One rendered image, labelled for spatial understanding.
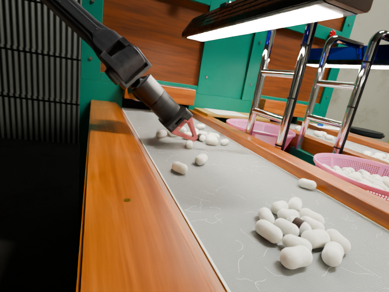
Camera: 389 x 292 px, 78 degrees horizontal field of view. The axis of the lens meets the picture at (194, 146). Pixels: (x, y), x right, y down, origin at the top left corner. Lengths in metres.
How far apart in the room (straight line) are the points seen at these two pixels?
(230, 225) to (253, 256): 0.06
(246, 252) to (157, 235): 0.10
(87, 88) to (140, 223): 0.85
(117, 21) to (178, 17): 0.25
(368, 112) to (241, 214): 3.90
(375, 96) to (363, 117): 0.31
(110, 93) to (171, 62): 0.29
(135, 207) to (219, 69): 0.98
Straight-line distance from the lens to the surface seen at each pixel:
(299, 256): 0.29
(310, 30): 0.70
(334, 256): 0.32
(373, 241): 0.43
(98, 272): 0.22
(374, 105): 4.24
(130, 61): 0.55
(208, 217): 0.33
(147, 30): 1.09
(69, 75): 2.86
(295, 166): 0.57
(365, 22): 3.94
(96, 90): 1.06
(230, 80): 1.23
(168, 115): 0.58
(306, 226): 0.35
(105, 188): 0.33
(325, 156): 0.75
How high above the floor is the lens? 0.92
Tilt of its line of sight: 16 degrees down
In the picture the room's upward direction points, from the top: 9 degrees clockwise
